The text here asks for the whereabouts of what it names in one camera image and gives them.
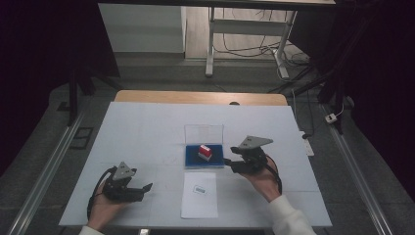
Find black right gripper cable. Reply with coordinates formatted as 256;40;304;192
264;154;284;196

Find white table cover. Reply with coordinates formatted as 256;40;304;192
58;101;333;228

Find clear case blue ink pad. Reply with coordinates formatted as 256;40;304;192
184;123;225;169

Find wooden table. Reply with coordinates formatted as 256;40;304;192
114;90;289;107

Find red and grey stamp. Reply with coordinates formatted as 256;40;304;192
198;144;213;162

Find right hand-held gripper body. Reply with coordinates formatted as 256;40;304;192
237;135;274;174

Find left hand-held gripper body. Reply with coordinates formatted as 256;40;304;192
103;161;137;202

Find black floor cables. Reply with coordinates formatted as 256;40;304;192
213;8;311;68

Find metal floor rail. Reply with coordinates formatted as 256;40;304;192
321;104;394;235
6;111;86;235

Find white paper sheet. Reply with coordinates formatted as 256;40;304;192
180;171;219;219

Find white desk frame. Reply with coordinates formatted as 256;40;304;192
205;7;299;79

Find person's left hand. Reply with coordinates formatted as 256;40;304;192
87;183;130;232

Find black stand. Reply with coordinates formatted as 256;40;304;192
66;63;122;127
268;60;347;135

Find person's right hand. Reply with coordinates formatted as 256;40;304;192
240;161;284;204

